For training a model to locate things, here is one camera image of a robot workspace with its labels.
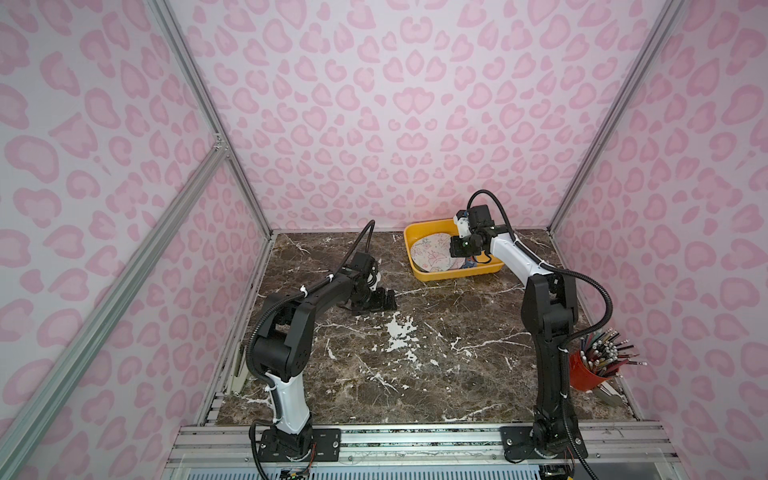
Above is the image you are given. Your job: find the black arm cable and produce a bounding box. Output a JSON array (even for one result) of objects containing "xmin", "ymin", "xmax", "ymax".
[
  {"xmin": 466, "ymin": 188, "xmax": 614, "ymax": 480},
  {"xmin": 244, "ymin": 219, "xmax": 377, "ymax": 385}
]

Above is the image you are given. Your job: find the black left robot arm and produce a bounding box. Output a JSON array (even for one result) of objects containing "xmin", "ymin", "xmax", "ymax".
[{"xmin": 245, "ymin": 252, "xmax": 397, "ymax": 455}]

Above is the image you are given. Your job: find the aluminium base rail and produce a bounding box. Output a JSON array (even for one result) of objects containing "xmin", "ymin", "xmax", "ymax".
[{"xmin": 162, "ymin": 421, "xmax": 687, "ymax": 479}]

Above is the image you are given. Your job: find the yellow plastic storage box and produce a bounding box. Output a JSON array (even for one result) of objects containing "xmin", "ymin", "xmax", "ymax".
[{"xmin": 404, "ymin": 219, "xmax": 503, "ymax": 282}]

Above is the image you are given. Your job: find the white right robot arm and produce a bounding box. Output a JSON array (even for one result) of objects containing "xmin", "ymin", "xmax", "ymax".
[{"xmin": 450, "ymin": 205, "xmax": 579, "ymax": 462}]

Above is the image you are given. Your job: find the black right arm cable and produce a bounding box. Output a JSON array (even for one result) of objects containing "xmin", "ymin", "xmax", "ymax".
[{"xmin": 466, "ymin": 188, "xmax": 614, "ymax": 480}]

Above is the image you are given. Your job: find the blue car coaster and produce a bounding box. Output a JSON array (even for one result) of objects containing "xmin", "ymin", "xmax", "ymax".
[{"xmin": 461, "ymin": 257, "xmax": 491, "ymax": 269}]

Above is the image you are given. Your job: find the red pen cup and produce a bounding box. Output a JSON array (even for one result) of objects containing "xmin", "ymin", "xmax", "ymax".
[{"xmin": 569, "ymin": 352, "xmax": 608, "ymax": 392}]

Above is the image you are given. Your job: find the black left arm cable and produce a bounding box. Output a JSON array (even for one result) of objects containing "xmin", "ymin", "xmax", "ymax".
[{"xmin": 244, "ymin": 219, "xmax": 377, "ymax": 385}]

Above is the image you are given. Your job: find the white butterfly doodle coaster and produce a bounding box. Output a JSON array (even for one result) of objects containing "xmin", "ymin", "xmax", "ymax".
[{"xmin": 409, "ymin": 233, "xmax": 464, "ymax": 273}]

